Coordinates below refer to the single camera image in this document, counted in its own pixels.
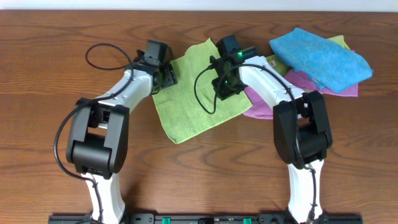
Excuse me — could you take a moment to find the blue microfiber cloth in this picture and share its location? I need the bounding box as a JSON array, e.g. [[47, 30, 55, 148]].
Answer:
[[269, 28, 373, 93]]

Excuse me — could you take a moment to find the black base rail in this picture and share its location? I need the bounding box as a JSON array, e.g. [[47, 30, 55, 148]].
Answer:
[[48, 212, 364, 224]]

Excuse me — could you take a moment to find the lime green microfiber cloth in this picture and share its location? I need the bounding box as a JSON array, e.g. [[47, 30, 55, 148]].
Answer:
[[153, 39, 252, 144]]

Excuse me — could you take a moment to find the purple microfiber cloth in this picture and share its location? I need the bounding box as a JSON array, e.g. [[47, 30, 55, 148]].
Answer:
[[243, 69, 359, 119]]

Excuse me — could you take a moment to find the green cloth under pile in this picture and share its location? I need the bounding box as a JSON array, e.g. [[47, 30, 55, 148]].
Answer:
[[266, 35, 354, 89]]

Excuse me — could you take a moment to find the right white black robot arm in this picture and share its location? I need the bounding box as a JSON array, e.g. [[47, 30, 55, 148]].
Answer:
[[209, 47, 333, 223]]

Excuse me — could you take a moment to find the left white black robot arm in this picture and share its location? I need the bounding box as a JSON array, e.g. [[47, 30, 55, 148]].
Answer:
[[66, 62, 177, 223]]

